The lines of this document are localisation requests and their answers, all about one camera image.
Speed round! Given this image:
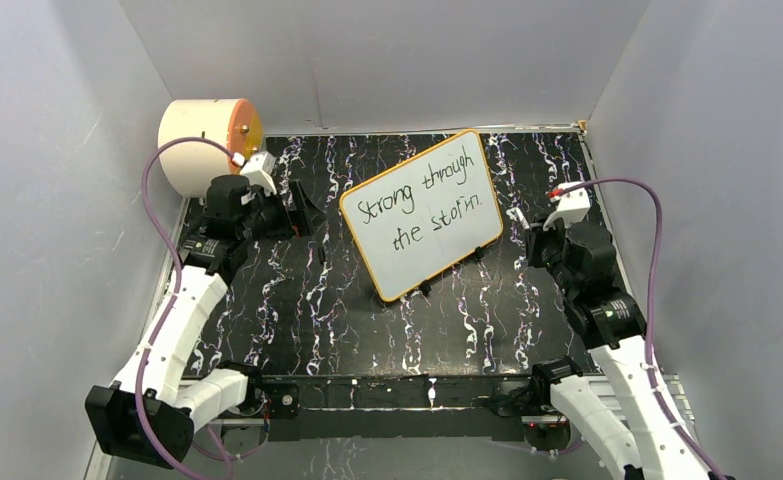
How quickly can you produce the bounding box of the cream cylindrical drum orange face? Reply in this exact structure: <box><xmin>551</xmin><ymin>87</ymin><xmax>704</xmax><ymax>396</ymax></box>
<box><xmin>157</xmin><ymin>98</ymin><xmax>264</xmax><ymax>198</ymax></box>

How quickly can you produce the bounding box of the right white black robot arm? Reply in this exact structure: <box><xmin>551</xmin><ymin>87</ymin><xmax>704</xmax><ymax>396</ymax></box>
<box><xmin>525</xmin><ymin>220</ymin><xmax>727</xmax><ymax>479</ymax></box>

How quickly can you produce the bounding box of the yellow framed whiteboard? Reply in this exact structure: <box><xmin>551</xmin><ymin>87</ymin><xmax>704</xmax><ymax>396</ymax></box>
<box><xmin>339</xmin><ymin>129</ymin><xmax>504</xmax><ymax>302</ymax></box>

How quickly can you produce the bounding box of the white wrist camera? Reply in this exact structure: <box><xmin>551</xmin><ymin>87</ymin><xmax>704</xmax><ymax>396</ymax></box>
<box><xmin>231</xmin><ymin>151</ymin><xmax>278</xmax><ymax>196</ymax></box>
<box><xmin>543</xmin><ymin>182</ymin><xmax>591</xmax><ymax>231</ymax></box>

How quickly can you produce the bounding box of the aluminium front frame rail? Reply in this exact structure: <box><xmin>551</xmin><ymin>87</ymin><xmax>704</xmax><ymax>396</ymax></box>
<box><xmin>85</xmin><ymin>352</ymin><xmax>722</xmax><ymax>479</ymax></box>

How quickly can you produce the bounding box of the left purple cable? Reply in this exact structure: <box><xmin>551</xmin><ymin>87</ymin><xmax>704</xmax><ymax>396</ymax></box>
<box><xmin>133</xmin><ymin>136</ymin><xmax>247</xmax><ymax>480</ymax></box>

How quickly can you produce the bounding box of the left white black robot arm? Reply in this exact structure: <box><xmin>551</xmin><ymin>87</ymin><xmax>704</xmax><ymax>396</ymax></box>
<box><xmin>85</xmin><ymin>174</ymin><xmax>325</xmax><ymax>469</ymax></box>

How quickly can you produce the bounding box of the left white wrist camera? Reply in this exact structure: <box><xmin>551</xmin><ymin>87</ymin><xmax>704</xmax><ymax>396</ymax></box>
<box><xmin>231</xmin><ymin>151</ymin><xmax>278</xmax><ymax>196</ymax></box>

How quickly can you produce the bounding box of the white black whiteboard marker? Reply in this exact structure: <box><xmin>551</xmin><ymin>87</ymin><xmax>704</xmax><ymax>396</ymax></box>
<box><xmin>506</xmin><ymin>207</ymin><xmax>530</xmax><ymax>230</ymax></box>

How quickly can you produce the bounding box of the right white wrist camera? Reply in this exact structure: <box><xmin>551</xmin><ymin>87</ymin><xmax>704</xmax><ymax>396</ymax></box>
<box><xmin>543</xmin><ymin>182</ymin><xmax>591</xmax><ymax>231</ymax></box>

